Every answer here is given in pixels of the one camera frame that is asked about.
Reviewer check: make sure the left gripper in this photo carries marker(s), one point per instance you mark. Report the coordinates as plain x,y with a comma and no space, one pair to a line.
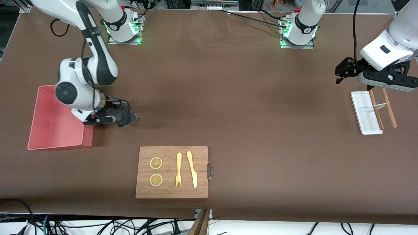
352,66

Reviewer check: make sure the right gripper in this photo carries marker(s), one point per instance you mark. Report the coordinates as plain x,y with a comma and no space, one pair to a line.
115,112

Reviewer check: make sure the pink and grey cloth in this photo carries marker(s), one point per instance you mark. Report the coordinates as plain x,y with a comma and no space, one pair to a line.
125,117

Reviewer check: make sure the white rectangular tray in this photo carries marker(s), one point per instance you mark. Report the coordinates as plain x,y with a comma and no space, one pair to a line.
362,111

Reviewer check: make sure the yellow plastic fork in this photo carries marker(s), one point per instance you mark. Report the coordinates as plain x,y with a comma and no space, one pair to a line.
179,163

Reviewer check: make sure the wooden cutting board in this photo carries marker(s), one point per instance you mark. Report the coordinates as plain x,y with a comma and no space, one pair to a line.
173,192

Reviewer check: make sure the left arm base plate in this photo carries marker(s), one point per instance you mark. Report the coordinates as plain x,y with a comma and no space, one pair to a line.
307,46

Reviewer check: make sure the aluminium frame profile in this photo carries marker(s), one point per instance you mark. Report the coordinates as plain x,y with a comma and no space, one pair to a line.
26,8
395,14

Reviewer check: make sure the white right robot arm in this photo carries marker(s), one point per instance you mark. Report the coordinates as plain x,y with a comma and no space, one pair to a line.
81,75

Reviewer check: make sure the pink plastic bin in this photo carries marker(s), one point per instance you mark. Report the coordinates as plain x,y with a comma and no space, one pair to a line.
52,130

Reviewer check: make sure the wooden rod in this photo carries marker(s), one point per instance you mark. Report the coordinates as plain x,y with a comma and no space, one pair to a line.
388,104
375,104

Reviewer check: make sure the grey power strip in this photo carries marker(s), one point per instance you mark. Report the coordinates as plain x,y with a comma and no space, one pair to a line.
214,5

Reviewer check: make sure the yellow plastic knife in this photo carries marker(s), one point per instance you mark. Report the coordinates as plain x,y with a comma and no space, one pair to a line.
192,169

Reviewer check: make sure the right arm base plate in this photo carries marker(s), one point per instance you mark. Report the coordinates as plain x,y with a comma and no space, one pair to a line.
112,42

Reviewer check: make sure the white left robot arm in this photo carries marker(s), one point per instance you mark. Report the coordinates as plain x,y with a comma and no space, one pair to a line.
392,45

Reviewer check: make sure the lemon slice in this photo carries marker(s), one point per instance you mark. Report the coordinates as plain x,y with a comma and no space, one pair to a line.
156,180
156,163

